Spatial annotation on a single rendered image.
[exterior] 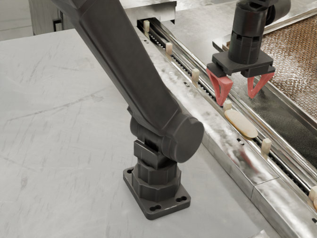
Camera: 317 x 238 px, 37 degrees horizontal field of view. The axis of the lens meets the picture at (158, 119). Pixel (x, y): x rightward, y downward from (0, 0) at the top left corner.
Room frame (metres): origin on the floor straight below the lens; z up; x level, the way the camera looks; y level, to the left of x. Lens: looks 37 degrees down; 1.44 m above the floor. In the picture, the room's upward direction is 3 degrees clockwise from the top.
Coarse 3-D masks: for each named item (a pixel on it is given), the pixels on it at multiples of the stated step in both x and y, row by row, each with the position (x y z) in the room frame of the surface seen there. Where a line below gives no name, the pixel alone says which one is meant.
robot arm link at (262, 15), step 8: (240, 0) 0.80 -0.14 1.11; (248, 0) 0.79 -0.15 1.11; (240, 8) 0.77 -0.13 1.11; (248, 8) 0.77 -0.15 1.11; (256, 8) 0.76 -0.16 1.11; (264, 8) 0.77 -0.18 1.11; (240, 16) 0.76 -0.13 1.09; (248, 16) 0.76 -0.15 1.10; (256, 16) 0.75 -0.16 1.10; (264, 16) 0.76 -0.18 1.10; (240, 24) 0.76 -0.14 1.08; (248, 24) 0.75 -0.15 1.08; (256, 24) 0.75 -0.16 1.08; (264, 24) 0.77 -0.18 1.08; (240, 32) 0.76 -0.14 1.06; (248, 32) 0.75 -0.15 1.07; (256, 32) 0.76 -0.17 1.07
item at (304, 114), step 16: (304, 16) 1.13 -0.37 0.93; (272, 32) 1.08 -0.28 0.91; (288, 32) 1.07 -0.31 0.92; (224, 48) 1.02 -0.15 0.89; (272, 48) 1.01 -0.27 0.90; (288, 48) 1.00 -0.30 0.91; (304, 48) 0.99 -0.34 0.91; (272, 80) 0.88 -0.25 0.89; (304, 80) 0.87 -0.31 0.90; (304, 96) 0.82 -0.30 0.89; (304, 112) 0.75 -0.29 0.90
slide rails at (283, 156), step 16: (144, 32) 1.17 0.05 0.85; (160, 32) 1.17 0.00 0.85; (160, 48) 1.08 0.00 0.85; (176, 48) 1.08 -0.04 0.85; (176, 64) 1.00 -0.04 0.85; (192, 64) 1.01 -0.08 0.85; (192, 80) 0.93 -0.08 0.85; (208, 80) 0.93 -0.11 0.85; (208, 96) 0.87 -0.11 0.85; (224, 112) 0.81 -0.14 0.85; (240, 112) 0.81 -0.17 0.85; (256, 128) 0.76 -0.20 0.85; (256, 144) 0.71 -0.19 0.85; (272, 144) 0.71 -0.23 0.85; (272, 160) 0.66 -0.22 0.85; (288, 160) 0.67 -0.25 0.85; (304, 176) 0.62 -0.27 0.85
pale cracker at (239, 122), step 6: (228, 114) 0.79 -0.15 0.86; (234, 114) 0.79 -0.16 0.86; (240, 114) 0.79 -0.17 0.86; (228, 120) 0.78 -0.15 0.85; (234, 120) 0.77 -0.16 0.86; (240, 120) 0.77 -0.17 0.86; (246, 120) 0.77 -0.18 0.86; (234, 126) 0.76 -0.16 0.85; (240, 126) 0.75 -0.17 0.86; (246, 126) 0.75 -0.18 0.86; (252, 126) 0.75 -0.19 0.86; (240, 132) 0.74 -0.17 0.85; (246, 132) 0.73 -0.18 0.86; (252, 132) 0.74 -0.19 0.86
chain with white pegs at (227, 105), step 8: (144, 24) 1.19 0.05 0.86; (168, 48) 1.06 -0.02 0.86; (192, 72) 0.95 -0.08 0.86; (224, 104) 0.82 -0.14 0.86; (264, 144) 0.69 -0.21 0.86; (280, 168) 0.66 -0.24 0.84; (288, 176) 0.63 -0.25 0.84; (296, 184) 0.61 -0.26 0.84; (304, 192) 0.59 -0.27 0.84; (312, 192) 0.57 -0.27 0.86; (312, 200) 0.57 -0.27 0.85
